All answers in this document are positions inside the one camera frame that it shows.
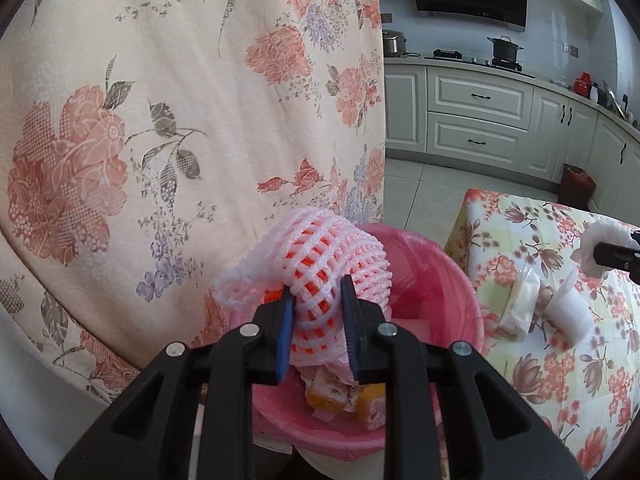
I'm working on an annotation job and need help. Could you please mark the white paper towel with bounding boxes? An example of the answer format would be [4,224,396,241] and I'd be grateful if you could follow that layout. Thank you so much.
[569,219,637,281]

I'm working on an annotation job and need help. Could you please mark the pink foam fruit net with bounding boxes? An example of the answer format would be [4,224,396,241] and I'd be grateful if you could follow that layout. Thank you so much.
[213,207,392,367]

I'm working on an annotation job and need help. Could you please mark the white foam sheet roll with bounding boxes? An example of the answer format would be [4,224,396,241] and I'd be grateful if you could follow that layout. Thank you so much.
[538,266,594,347]

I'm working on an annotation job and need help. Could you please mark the dark floor trash bin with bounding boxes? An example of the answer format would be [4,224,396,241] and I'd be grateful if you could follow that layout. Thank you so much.
[558,164,597,211]

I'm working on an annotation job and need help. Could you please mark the pink trash bag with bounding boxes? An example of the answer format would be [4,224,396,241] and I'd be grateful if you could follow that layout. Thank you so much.
[224,223,485,460]

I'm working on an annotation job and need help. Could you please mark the white kitchen cabinets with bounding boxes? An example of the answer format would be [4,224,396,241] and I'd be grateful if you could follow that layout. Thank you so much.
[384,58,639,223]

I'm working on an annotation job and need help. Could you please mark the orange peel scraps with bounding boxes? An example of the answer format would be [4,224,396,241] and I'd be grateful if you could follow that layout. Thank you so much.
[298,366,386,431]

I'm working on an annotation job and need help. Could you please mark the floral table cloth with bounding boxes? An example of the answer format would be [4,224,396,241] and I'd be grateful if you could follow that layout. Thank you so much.
[445,188,639,477]

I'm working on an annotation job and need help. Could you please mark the clear plastic wrapper bag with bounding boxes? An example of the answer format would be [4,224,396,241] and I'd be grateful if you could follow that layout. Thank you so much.
[498,266,541,340]

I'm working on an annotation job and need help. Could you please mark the red kettle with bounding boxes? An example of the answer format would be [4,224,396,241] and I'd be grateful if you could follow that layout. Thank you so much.
[573,72,592,99]

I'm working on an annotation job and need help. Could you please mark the black cooking pot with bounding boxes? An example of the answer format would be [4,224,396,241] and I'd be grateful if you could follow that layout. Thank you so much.
[487,36,522,64]

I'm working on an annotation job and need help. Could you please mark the floral fabric cover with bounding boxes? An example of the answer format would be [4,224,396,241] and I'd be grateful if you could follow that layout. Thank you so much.
[1,0,385,403]

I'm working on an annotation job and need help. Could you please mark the gas stove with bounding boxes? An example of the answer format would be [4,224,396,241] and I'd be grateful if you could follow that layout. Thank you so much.
[432,49,522,73]

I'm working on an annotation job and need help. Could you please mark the steel pressure cooker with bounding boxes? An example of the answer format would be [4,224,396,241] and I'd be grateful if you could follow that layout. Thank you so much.
[382,29,407,58]

